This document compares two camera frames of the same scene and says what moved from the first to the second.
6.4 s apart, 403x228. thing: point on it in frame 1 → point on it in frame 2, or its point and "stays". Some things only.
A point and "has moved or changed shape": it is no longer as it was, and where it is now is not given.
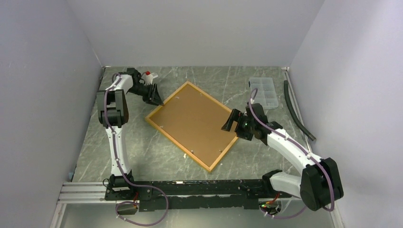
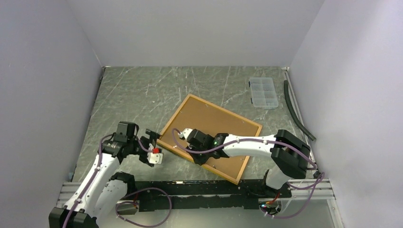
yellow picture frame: [193, 120] → [196, 98]
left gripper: [154, 97] → [152, 136]
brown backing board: [196, 122] has moved or changed shape
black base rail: [154, 195] stays
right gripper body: [244, 129] → [201, 158]
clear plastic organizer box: [266, 94] stays
